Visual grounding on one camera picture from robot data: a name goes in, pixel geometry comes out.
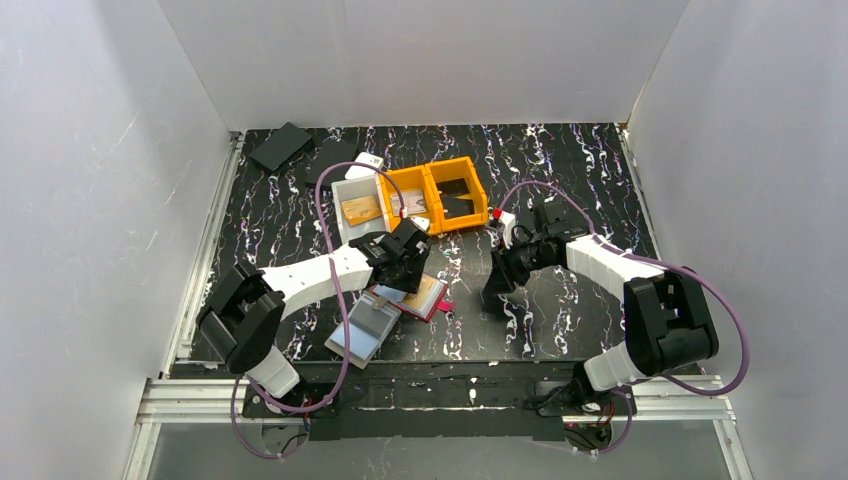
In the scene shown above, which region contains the gold credit card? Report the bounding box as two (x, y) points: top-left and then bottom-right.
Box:
(341, 195), (382, 226)

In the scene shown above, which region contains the grey card holder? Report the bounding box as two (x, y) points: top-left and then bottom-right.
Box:
(324, 293), (402, 369)

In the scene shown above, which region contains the grey credit card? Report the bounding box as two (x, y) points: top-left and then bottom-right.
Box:
(441, 197), (475, 219)

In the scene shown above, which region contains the red leather card holder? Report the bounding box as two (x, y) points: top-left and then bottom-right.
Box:
(369, 274), (456, 322)

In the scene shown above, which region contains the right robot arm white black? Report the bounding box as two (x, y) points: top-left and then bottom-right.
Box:
(484, 202), (719, 399)

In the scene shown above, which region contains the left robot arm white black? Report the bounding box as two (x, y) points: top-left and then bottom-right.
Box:
(196, 216), (430, 399)

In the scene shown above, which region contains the id card in bin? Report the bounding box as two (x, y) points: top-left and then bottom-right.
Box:
(389, 189), (428, 216)

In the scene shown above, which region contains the black card in bin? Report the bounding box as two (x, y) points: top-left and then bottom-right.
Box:
(436, 178), (469, 197)

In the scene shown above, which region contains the white plastic bin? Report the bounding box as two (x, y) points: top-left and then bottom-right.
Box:
(331, 174), (388, 244)

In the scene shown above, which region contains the orange bin middle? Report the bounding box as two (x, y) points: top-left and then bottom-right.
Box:
(377, 165), (445, 235)

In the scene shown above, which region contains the orange bin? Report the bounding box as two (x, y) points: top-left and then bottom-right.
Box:
(377, 165), (445, 235)
(424, 156), (489, 234)

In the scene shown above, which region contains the white small box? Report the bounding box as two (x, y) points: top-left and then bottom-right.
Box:
(344, 152), (385, 180)

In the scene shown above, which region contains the orange bin right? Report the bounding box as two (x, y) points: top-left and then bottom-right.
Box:
(424, 156), (489, 234)

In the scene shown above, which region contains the black flat box right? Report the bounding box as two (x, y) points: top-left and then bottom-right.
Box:
(304, 140), (360, 191)

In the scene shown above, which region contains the black flat box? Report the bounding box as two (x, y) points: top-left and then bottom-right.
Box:
(248, 122), (314, 173)
(304, 140), (360, 191)

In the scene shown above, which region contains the black flat box left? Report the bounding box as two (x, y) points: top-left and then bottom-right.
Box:
(248, 122), (314, 173)

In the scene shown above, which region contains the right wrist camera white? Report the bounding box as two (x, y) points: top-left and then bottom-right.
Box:
(489, 208), (517, 249)

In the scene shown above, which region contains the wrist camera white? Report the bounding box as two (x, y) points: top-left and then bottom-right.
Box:
(489, 208), (517, 249)
(410, 215), (431, 233)

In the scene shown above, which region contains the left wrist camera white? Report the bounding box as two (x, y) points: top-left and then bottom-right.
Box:
(410, 215), (431, 233)

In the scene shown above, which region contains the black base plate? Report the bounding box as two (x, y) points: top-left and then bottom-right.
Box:
(238, 360), (637, 442)

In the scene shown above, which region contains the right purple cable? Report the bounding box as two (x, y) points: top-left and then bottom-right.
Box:
(498, 180), (752, 455)

